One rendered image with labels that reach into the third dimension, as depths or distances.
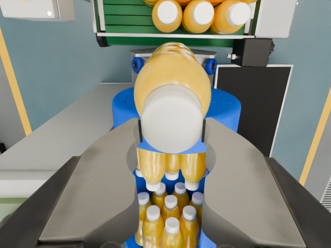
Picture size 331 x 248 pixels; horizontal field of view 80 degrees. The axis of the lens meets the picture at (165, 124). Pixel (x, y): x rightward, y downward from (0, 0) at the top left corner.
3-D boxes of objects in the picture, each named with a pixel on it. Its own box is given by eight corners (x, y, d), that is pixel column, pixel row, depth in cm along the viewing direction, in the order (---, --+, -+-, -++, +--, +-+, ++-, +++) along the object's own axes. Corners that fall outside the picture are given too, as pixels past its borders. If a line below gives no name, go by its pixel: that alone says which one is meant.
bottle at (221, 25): (200, 29, 58) (215, 26, 40) (210, 2, 55) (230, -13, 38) (222, 38, 58) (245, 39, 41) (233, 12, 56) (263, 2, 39)
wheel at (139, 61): (139, 75, 54) (145, 74, 55) (138, 57, 52) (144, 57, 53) (130, 72, 57) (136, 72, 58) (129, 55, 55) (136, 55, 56)
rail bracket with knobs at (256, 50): (222, 62, 61) (233, 67, 52) (226, 36, 58) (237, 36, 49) (254, 62, 61) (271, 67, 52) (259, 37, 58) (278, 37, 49)
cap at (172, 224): (163, 222, 56) (163, 217, 55) (176, 218, 57) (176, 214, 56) (167, 234, 52) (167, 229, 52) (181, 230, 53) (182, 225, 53)
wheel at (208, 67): (203, 75, 55) (210, 76, 54) (205, 58, 53) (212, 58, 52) (211, 73, 58) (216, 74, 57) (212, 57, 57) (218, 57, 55)
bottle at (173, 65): (139, 63, 30) (96, 112, 13) (176, 29, 27) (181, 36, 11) (169, 98, 32) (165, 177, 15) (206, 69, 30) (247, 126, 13)
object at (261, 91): (198, 211, 208) (201, 223, 194) (212, 62, 147) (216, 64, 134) (248, 211, 208) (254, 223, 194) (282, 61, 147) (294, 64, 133)
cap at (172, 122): (130, 114, 13) (124, 126, 12) (176, 76, 12) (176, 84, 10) (168, 152, 14) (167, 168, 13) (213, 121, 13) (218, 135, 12)
